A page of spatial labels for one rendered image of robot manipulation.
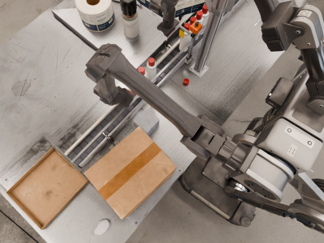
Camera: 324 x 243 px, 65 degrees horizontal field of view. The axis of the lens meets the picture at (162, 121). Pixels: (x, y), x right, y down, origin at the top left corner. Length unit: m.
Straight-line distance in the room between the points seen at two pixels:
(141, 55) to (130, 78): 0.86
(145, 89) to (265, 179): 0.39
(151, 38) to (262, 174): 1.11
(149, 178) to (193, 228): 1.20
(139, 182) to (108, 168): 0.14
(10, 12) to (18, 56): 1.49
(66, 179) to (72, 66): 0.65
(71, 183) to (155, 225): 0.98
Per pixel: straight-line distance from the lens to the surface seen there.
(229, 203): 2.01
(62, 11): 1.81
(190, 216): 2.19
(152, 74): 1.36
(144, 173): 1.06
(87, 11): 1.57
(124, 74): 0.69
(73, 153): 1.38
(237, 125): 2.40
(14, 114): 1.62
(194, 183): 1.96
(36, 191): 1.46
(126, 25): 1.49
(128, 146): 1.08
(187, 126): 0.73
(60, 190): 1.42
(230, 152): 0.73
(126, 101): 1.27
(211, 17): 1.19
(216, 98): 1.50
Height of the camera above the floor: 2.17
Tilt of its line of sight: 72 degrees down
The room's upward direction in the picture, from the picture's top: 5 degrees clockwise
